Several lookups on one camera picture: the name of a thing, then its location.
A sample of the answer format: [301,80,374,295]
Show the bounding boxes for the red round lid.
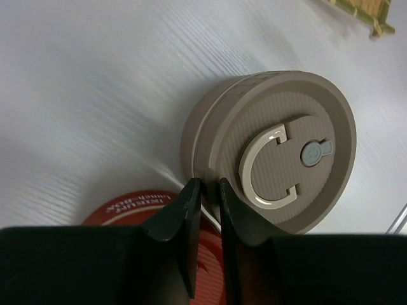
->
[190,217,226,305]

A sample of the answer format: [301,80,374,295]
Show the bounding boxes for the bamboo mat tray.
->
[328,0,396,39]

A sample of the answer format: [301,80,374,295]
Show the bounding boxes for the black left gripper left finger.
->
[1,179,201,304]

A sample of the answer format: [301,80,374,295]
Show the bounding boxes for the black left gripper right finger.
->
[219,179,406,304]

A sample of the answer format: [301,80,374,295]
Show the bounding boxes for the beige steel container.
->
[180,70,280,182]

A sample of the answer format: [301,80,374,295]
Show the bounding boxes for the red steel container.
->
[82,190,177,226]

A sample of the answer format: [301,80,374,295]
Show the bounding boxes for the beige round lid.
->
[204,71,356,233]

